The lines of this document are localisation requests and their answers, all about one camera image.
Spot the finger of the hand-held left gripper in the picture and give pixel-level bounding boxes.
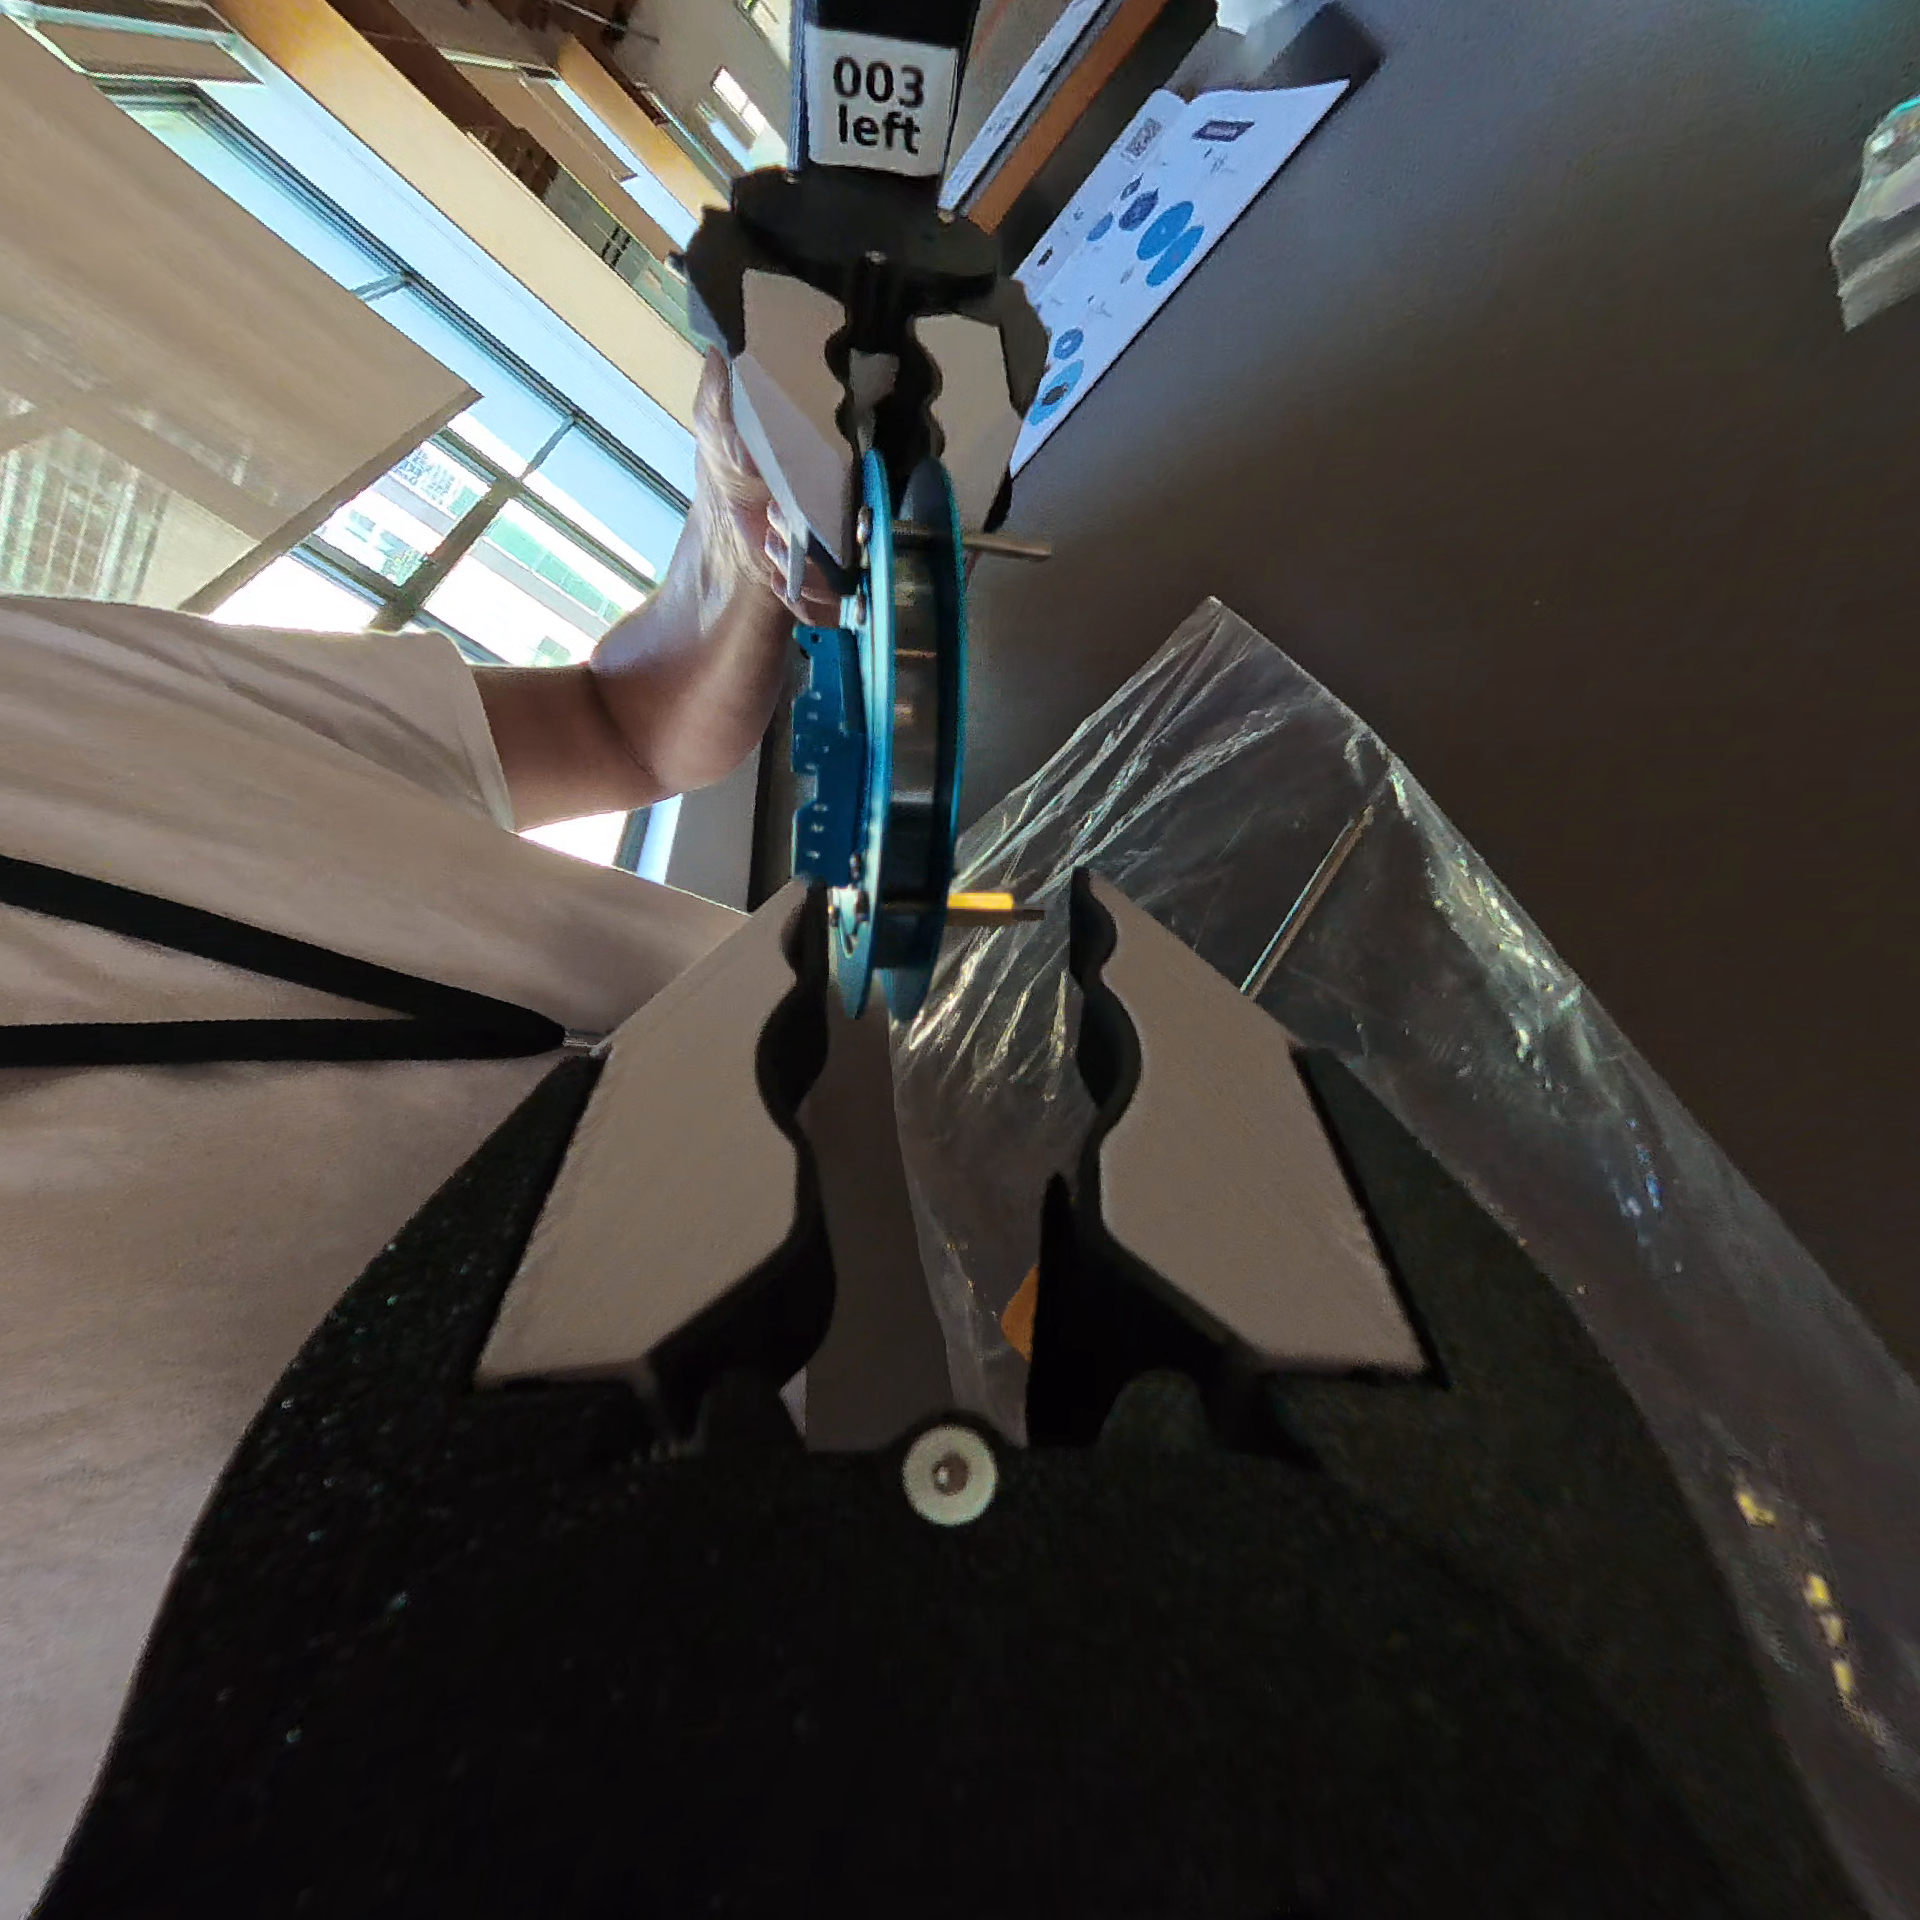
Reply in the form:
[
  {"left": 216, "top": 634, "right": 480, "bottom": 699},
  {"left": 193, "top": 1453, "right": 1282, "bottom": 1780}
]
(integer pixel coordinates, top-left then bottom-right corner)
[
  {"left": 727, "top": 274, "right": 887, "bottom": 590},
  {"left": 918, "top": 310, "right": 1039, "bottom": 529}
]

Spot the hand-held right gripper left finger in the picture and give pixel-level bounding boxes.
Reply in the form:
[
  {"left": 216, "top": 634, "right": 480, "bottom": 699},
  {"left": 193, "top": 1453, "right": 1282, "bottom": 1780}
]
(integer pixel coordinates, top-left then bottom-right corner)
[{"left": 473, "top": 881, "right": 839, "bottom": 1453}]

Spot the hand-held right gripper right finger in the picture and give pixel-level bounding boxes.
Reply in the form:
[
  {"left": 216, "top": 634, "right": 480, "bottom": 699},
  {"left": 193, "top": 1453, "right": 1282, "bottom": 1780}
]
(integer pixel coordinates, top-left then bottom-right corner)
[{"left": 1023, "top": 866, "right": 1449, "bottom": 1453}]

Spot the blue round metal turntable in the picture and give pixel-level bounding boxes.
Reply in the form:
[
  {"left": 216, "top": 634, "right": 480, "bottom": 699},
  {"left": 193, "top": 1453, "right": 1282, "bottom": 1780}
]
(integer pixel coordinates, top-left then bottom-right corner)
[{"left": 791, "top": 447, "right": 1046, "bottom": 1022}]

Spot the person's left forearm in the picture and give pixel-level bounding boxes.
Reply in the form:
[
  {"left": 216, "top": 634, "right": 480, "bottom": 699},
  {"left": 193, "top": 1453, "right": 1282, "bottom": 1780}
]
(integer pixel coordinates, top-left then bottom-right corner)
[{"left": 471, "top": 593, "right": 792, "bottom": 834}]

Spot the person's left hand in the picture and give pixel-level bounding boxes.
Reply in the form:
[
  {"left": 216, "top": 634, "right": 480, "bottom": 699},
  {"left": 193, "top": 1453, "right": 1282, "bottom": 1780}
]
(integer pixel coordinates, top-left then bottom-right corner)
[{"left": 660, "top": 353, "right": 845, "bottom": 707}]

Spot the large glass window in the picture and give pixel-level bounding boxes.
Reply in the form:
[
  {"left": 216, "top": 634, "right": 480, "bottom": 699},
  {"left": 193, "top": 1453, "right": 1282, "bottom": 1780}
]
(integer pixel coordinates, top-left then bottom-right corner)
[{"left": 0, "top": 75, "right": 706, "bottom": 670}]

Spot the large clear plastic bag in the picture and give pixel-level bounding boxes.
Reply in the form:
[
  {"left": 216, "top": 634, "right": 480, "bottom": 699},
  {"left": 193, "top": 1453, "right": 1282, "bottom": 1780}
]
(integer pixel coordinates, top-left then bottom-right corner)
[{"left": 896, "top": 596, "right": 1920, "bottom": 1920}]

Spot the printed instruction sheet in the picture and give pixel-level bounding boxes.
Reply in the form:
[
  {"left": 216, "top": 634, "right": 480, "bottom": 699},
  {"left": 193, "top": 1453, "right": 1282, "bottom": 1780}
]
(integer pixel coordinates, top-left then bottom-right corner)
[{"left": 1008, "top": 77, "right": 1353, "bottom": 473}]

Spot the black flat pad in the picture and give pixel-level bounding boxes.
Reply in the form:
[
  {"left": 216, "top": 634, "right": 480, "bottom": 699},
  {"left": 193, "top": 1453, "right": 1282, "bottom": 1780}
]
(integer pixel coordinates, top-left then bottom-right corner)
[{"left": 1190, "top": 0, "right": 1384, "bottom": 95}]

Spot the pile of small screw bags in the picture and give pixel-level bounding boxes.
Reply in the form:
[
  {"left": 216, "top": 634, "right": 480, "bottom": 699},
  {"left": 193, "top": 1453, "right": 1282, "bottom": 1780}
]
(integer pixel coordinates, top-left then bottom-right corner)
[{"left": 1831, "top": 95, "right": 1920, "bottom": 337}]

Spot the yellow-handled screwdriver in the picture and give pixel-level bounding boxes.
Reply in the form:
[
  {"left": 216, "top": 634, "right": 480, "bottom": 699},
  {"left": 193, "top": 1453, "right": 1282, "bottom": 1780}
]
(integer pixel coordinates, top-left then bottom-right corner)
[{"left": 1000, "top": 809, "right": 1373, "bottom": 1361}]

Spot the black lanyard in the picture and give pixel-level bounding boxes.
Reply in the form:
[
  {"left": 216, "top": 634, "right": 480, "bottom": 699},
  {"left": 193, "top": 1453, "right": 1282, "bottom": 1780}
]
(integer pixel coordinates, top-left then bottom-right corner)
[{"left": 0, "top": 855, "right": 593, "bottom": 1069}]

